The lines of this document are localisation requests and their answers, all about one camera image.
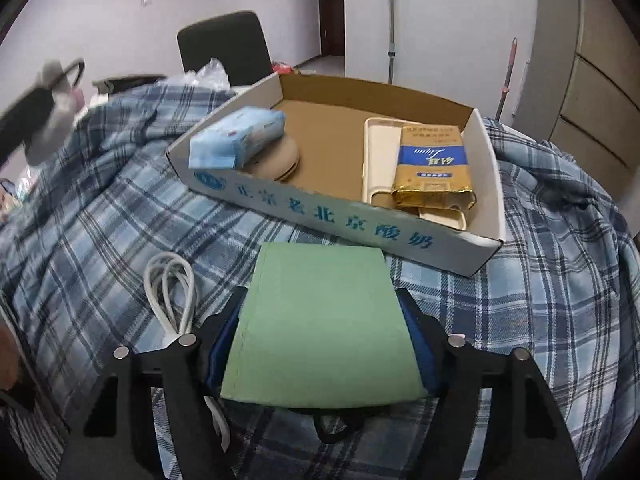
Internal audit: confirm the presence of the blue tissue packet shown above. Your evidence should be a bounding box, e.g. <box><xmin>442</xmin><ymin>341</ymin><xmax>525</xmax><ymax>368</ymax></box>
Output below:
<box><xmin>188</xmin><ymin>106</ymin><xmax>287</xmax><ymax>171</ymax></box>

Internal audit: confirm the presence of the green felt cloth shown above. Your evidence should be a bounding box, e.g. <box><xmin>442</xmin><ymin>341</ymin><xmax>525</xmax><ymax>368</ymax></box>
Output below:
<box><xmin>220</xmin><ymin>241</ymin><xmax>430</xmax><ymax>411</ymax></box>

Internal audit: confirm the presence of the grey mop handle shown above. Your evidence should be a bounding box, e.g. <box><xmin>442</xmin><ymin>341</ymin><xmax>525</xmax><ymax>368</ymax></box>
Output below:
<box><xmin>385</xmin><ymin>0</ymin><xmax>399</xmax><ymax>83</ymax></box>

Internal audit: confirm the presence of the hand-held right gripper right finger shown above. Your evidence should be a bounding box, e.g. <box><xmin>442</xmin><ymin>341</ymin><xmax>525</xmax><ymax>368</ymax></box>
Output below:
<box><xmin>395</xmin><ymin>287</ymin><xmax>583</xmax><ymax>480</ymax></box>

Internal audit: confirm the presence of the red mop handle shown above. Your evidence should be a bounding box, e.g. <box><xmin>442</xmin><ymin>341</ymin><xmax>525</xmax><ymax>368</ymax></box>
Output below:
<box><xmin>495</xmin><ymin>37</ymin><xmax>518</xmax><ymax>121</ymax></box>

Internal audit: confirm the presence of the beige phone case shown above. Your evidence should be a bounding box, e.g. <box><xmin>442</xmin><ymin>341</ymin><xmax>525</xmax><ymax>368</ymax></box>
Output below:
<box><xmin>361</xmin><ymin>116</ymin><xmax>468</xmax><ymax>231</ymax></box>

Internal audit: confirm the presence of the white cable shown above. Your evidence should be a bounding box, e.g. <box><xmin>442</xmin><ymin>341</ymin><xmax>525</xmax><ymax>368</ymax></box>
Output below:
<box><xmin>144</xmin><ymin>252</ymin><xmax>231</xmax><ymax>453</ymax></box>

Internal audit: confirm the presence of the cardboard box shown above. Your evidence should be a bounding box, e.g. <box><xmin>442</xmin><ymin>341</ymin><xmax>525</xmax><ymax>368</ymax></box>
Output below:
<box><xmin>165</xmin><ymin>72</ymin><xmax>507</xmax><ymax>278</ymax></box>

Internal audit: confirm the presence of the clear plastic bag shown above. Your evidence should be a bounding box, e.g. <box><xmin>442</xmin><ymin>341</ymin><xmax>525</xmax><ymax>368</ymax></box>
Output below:
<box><xmin>167</xmin><ymin>57</ymin><xmax>236</xmax><ymax>93</ymax></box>

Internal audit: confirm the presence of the black hair tie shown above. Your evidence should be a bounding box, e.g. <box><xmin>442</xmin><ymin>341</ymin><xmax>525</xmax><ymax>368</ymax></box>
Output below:
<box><xmin>287</xmin><ymin>405</ymin><xmax>381</xmax><ymax>443</ymax></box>

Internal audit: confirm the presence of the dark wooden door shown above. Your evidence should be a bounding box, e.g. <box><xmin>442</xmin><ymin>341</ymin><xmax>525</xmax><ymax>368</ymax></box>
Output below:
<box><xmin>314</xmin><ymin>0</ymin><xmax>346</xmax><ymax>57</ymax></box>

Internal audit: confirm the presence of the gold refrigerator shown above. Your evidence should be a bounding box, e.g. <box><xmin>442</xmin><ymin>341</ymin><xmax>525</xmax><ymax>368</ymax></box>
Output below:
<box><xmin>515</xmin><ymin>0</ymin><xmax>640</xmax><ymax>191</ymax></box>

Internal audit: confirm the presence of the black chair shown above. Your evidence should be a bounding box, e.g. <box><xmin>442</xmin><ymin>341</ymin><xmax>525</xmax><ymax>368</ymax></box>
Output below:
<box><xmin>176</xmin><ymin>10</ymin><xmax>271</xmax><ymax>86</ymax></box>

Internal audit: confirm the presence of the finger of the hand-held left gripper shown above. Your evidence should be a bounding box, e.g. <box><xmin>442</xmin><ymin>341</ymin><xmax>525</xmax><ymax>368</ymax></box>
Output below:
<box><xmin>0</xmin><ymin>87</ymin><xmax>56</xmax><ymax>161</ymax></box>

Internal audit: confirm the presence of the blue plaid cloth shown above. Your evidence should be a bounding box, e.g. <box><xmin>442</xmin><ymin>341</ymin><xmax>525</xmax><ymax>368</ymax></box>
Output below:
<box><xmin>0</xmin><ymin>80</ymin><xmax>640</xmax><ymax>480</ymax></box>

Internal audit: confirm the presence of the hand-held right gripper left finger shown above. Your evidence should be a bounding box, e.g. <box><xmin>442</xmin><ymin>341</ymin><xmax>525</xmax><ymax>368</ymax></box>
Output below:
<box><xmin>57</xmin><ymin>287</ymin><xmax>251</xmax><ymax>480</ymax></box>

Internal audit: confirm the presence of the beige round powder puff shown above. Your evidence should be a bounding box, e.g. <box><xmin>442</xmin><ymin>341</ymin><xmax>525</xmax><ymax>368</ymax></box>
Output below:
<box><xmin>245</xmin><ymin>132</ymin><xmax>301</xmax><ymax>181</ymax></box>

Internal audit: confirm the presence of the gold foil packet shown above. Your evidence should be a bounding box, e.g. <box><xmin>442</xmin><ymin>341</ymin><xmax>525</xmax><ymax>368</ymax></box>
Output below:
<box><xmin>390</xmin><ymin>124</ymin><xmax>476</xmax><ymax>211</ymax></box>

